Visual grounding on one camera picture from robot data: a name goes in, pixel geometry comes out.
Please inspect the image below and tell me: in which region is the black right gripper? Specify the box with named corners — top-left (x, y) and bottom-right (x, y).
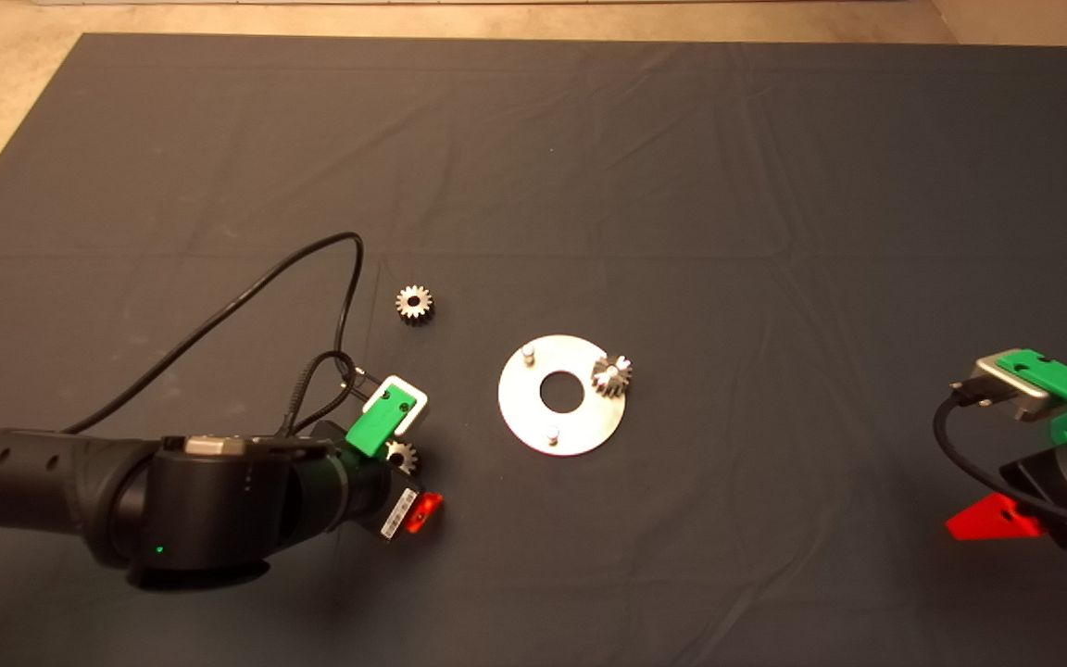
top-left (946, 453), bottom-right (1067, 550)

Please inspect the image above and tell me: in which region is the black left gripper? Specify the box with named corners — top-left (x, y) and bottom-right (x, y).
top-left (346, 461), bottom-right (446, 545)

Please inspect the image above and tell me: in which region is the round metal carrier plate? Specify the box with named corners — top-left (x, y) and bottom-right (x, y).
top-left (497, 334), bottom-right (628, 457)

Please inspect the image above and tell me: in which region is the dark grey table cloth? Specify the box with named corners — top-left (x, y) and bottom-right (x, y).
top-left (0, 32), bottom-right (1067, 667)

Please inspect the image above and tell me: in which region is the green left camera mount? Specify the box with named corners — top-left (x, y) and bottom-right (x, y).
top-left (345, 386), bottom-right (419, 459)

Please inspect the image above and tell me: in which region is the silver left camera box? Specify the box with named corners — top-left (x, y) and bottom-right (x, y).
top-left (362, 375), bottom-right (430, 436)

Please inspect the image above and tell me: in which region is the silver camera box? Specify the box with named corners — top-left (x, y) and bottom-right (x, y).
top-left (967, 357), bottom-right (1053, 423)
top-left (362, 375), bottom-right (430, 436)

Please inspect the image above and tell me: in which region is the black right camera cable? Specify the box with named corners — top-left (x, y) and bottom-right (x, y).
top-left (933, 380), bottom-right (1067, 538)

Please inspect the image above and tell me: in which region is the black camera cable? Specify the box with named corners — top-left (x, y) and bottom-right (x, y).
top-left (933, 380), bottom-right (1067, 538)
top-left (61, 232), bottom-right (368, 441)

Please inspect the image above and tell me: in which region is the silver right camera box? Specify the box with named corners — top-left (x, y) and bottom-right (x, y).
top-left (967, 357), bottom-right (1053, 423)

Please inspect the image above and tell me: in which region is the black left camera cable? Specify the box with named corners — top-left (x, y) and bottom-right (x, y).
top-left (61, 232), bottom-right (368, 441)

